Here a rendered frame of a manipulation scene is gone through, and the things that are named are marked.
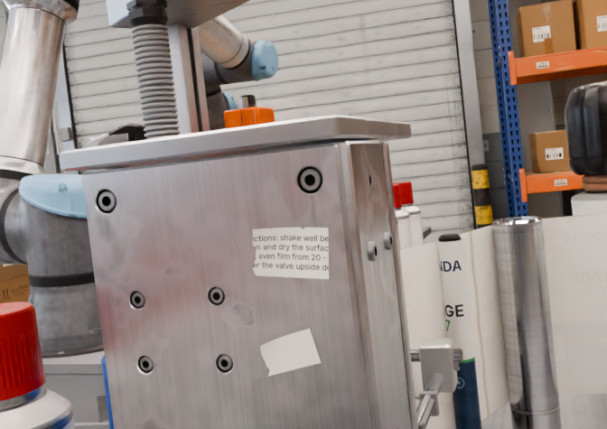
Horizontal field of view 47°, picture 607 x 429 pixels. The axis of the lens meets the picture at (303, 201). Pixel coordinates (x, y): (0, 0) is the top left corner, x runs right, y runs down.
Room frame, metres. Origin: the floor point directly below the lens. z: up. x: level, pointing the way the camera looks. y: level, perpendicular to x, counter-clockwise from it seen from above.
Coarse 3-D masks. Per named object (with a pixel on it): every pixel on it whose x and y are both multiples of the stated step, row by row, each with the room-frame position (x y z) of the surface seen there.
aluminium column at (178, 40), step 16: (176, 32) 0.72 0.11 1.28; (192, 32) 0.75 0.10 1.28; (176, 48) 0.72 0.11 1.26; (192, 48) 0.74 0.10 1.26; (176, 64) 0.72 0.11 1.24; (192, 64) 0.74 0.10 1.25; (176, 80) 0.72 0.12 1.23; (176, 96) 0.72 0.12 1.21; (192, 96) 0.73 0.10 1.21; (176, 112) 0.72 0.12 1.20; (192, 112) 0.72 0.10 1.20; (192, 128) 0.72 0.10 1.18; (208, 128) 0.75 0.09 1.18
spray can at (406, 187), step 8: (400, 184) 1.05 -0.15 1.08; (408, 184) 1.05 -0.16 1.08; (400, 192) 1.05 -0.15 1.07; (408, 192) 1.05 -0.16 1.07; (408, 200) 1.05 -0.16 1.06; (408, 208) 1.05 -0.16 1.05; (416, 208) 1.06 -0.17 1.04; (416, 216) 1.05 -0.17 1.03; (416, 224) 1.05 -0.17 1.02; (416, 232) 1.05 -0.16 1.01; (416, 240) 1.04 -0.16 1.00
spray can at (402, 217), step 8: (400, 200) 1.00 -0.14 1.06; (400, 208) 1.00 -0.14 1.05; (400, 216) 0.99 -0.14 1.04; (408, 216) 1.00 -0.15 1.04; (400, 224) 0.99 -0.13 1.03; (408, 224) 1.00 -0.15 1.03; (400, 232) 0.99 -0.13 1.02; (408, 232) 1.00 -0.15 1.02; (400, 240) 0.99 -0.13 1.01; (408, 240) 0.99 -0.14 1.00
